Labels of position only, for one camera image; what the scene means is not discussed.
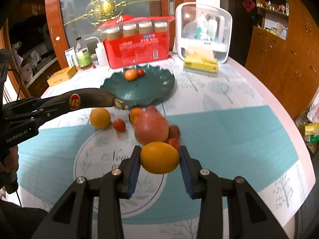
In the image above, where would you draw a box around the dark overripe banana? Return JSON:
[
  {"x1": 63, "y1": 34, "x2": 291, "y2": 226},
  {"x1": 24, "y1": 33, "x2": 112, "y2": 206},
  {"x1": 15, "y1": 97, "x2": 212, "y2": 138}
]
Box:
[{"x1": 39, "y1": 88, "x2": 129, "y2": 112}]

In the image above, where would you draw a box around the yellow orange round fruit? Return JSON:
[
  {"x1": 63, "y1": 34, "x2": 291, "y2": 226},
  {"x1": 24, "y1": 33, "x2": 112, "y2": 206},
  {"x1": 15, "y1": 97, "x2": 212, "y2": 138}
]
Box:
[{"x1": 89, "y1": 108, "x2": 111, "y2": 129}]

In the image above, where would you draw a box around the small red cherry tomato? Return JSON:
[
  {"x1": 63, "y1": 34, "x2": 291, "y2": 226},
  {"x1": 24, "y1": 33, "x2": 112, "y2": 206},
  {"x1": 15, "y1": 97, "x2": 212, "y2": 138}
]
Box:
[{"x1": 112, "y1": 119, "x2": 126, "y2": 132}]

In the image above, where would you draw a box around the orange persimmon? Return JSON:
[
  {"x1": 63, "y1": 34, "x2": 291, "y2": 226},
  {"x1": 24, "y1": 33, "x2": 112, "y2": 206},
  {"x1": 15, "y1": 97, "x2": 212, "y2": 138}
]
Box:
[{"x1": 129, "y1": 107, "x2": 144, "y2": 126}]

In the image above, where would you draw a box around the yellow lemon fruit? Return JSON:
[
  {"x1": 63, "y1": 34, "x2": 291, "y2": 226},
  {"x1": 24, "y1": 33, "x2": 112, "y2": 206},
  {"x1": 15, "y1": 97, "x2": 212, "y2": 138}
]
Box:
[{"x1": 140, "y1": 142, "x2": 179, "y2": 174}]

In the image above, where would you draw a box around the brown lychee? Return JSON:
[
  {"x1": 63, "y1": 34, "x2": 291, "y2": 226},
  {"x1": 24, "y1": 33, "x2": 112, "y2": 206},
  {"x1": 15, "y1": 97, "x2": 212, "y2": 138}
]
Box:
[{"x1": 168, "y1": 125, "x2": 181, "y2": 139}]

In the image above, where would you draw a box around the large red apple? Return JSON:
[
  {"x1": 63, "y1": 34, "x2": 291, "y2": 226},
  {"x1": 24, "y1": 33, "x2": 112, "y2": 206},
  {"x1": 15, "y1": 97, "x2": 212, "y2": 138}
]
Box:
[{"x1": 134, "y1": 106, "x2": 169, "y2": 145}]

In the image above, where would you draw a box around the yellow flat box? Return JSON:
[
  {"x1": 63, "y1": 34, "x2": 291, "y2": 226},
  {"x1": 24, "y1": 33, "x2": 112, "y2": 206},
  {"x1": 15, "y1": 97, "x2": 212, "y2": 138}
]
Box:
[{"x1": 47, "y1": 66, "x2": 77, "y2": 87}]

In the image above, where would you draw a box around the small white medicine box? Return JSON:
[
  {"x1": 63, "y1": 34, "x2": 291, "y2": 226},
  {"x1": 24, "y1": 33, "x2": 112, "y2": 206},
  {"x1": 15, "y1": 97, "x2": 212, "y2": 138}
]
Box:
[{"x1": 64, "y1": 47, "x2": 80, "y2": 68}]

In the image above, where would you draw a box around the green label glass bottle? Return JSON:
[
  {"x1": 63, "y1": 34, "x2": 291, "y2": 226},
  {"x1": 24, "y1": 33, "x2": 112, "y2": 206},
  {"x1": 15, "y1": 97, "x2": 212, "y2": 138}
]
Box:
[{"x1": 75, "y1": 37, "x2": 91, "y2": 68}]

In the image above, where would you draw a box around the small glass jar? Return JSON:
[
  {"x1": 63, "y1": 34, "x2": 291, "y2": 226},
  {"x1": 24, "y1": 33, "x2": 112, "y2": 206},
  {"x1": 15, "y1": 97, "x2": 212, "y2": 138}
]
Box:
[{"x1": 90, "y1": 53, "x2": 99, "y2": 68}]

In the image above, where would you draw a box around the white squeeze bottle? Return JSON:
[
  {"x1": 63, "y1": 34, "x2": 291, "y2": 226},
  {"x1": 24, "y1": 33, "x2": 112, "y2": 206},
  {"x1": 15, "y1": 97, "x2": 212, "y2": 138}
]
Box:
[{"x1": 84, "y1": 36, "x2": 110, "y2": 67}]

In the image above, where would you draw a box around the teal printed tablecloth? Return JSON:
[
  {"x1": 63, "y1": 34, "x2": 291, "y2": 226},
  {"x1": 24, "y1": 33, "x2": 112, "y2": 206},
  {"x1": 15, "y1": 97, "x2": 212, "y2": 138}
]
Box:
[{"x1": 17, "y1": 57, "x2": 316, "y2": 238}]

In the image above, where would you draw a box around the small orange kumquat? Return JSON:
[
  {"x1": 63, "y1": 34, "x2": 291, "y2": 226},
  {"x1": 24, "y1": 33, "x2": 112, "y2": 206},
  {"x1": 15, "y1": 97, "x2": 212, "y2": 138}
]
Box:
[{"x1": 124, "y1": 69, "x2": 139, "y2": 81}]

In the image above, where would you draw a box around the glass door gold ornament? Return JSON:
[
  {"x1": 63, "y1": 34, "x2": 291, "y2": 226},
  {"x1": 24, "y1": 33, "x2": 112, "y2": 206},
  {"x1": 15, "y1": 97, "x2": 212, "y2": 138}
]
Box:
[{"x1": 45, "y1": 0, "x2": 195, "y2": 69}]

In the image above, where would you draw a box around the tiny red cherry tomato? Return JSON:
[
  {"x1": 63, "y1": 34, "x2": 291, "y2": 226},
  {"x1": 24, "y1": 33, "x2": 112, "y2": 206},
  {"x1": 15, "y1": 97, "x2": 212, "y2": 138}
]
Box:
[{"x1": 137, "y1": 68, "x2": 146, "y2": 77}]

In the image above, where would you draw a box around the red packaged jar box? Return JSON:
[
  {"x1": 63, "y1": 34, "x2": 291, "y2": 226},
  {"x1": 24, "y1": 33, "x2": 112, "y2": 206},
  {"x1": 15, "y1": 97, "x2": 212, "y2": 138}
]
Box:
[{"x1": 98, "y1": 15, "x2": 175, "y2": 69}]

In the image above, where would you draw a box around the dark green leaf plate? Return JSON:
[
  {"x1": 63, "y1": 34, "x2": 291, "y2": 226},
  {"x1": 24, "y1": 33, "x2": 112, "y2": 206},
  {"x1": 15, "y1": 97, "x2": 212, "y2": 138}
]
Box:
[{"x1": 100, "y1": 64, "x2": 175, "y2": 108}]

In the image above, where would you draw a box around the yellow tissue pack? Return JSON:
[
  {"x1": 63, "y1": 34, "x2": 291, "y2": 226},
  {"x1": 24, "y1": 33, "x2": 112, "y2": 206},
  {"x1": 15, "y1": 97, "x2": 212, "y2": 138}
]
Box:
[{"x1": 183, "y1": 46, "x2": 219, "y2": 76}]

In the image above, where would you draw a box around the wooden cabinet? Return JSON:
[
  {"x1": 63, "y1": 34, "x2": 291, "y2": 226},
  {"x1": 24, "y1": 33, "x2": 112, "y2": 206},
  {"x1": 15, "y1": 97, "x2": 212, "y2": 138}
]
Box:
[{"x1": 245, "y1": 0, "x2": 318, "y2": 119}]

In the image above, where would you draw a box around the white cosmetic storage box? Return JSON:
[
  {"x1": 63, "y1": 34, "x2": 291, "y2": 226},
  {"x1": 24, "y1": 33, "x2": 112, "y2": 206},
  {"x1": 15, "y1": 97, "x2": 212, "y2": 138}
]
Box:
[{"x1": 175, "y1": 2, "x2": 232, "y2": 64}]

